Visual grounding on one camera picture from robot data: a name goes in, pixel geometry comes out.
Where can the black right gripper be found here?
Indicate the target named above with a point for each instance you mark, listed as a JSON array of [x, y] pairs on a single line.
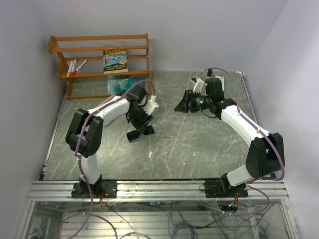
[[187, 104]]

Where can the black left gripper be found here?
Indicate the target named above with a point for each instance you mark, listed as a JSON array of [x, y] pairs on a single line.
[[141, 125]]

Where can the black sunglasses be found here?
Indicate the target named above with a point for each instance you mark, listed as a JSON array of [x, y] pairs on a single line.
[[134, 135]]

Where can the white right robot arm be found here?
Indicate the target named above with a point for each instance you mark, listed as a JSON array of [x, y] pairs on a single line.
[[266, 150]]

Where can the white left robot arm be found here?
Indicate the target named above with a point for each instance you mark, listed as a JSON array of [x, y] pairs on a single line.
[[84, 135]]

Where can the blue cover book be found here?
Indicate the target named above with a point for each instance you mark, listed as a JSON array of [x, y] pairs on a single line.
[[118, 83]]

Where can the white small carton box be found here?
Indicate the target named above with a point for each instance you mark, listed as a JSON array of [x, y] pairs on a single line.
[[222, 81]]

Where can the illustrated paperback book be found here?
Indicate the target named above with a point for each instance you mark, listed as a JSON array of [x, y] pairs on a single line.
[[114, 61]]

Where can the wooden shelf rack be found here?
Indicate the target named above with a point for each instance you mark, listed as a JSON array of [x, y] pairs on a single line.
[[91, 48]]

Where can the red marker pen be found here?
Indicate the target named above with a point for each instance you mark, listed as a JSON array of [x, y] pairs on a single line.
[[77, 69]]

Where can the grey marker pen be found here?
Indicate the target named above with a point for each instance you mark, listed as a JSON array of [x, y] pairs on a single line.
[[74, 64]]

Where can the yellow marker pen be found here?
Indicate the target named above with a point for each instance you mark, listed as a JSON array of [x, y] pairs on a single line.
[[69, 69]]

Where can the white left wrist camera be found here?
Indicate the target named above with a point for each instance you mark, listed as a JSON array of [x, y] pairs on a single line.
[[151, 105]]

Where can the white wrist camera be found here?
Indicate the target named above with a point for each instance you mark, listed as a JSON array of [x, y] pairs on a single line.
[[198, 84], [151, 105]]

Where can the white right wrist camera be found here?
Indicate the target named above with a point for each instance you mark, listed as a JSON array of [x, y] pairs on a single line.
[[198, 84]]

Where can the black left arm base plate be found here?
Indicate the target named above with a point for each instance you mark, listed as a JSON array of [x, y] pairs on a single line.
[[107, 189]]

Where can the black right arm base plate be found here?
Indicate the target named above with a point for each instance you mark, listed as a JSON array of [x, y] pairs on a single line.
[[214, 191]]

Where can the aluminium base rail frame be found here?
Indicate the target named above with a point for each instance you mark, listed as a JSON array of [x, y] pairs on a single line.
[[153, 191]]

